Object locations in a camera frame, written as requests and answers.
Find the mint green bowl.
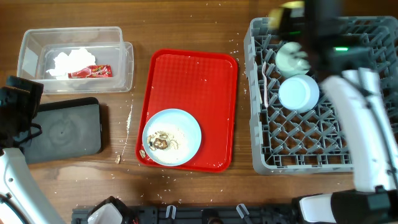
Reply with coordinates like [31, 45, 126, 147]
[275, 42, 311, 78]

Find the yellow plastic cup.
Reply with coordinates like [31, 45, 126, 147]
[268, 1, 305, 30]

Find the white plastic fork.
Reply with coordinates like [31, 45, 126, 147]
[261, 62, 269, 108]

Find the light blue bowl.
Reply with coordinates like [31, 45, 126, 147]
[278, 75, 320, 113]

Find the red snack wrapper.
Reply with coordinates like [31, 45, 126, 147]
[68, 65, 113, 78]

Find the light blue plate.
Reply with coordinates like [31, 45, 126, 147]
[138, 108, 202, 167]

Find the white plastic spoon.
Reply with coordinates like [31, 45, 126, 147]
[257, 90, 262, 104]

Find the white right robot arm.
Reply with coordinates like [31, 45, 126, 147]
[269, 1, 397, 223]

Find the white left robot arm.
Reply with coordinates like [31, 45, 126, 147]
[1, 76, 63, 223]

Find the grey dishwasher rack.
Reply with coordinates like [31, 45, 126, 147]
[244, 16, 397, 175]

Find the black tray bin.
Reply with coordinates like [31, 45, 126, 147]
[21, 97, 102, 164]

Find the crumpled white napkin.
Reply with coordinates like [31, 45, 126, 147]
[46, 48, 96, 80]

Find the clear plastic bin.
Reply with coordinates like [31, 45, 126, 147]
[17, 26, 134, 95]

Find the food scrap on table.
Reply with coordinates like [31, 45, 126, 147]
[115, 155, 121, 164]

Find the red plastic tray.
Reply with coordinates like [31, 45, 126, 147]
[135, 49, 239, 172]

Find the food scrap on tray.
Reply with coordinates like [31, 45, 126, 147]
[139, 149, 146, 159]

